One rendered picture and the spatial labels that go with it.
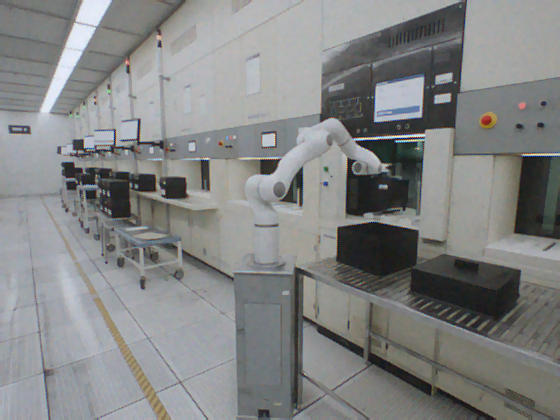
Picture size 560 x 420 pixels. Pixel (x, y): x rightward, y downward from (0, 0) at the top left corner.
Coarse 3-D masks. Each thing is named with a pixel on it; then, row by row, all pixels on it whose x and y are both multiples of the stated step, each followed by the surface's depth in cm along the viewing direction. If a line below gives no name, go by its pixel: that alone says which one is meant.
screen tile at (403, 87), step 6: (402, 84) 166; (408, 84) 163; (414, 84) 161; (420, 84) 158; (402, 90) 166; (408, 90) 163; (414, 90) 161; (420, 90) 159; (402, 96) 166; (408, 96) 164; (414, 96) 161; (420, 96) 159; (402, 102) 167; (408, 102) 164; (414, 102) 161
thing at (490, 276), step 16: (448, 256) 132; (416, 272) 116; (432, 272) 113; (448, 272) 112; (464, 272) 112; (480, 272) 112; (496, 272) 112; (512, 272) 112; (416, 288) 117; (432, 288) 112; (448, 288) 108; (464, 288) 104; (480, 288) 100; (496, 288) 98; (512, 288) 109; (448, 304) 108; (464, 304) 105; (480, 304) 101; (496, 304) 98
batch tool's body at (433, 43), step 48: (336, 48) 197; (384, 48) 172; (432, 48) 152; (432, 96) 154; (384, 144) 234; (432, 144) 152; (336, 192) 209; (432, 192) 154; (336, 240) 212; (432, 240) 162; (384, 336) 190; (432, 336) 167; (432, 384) 169
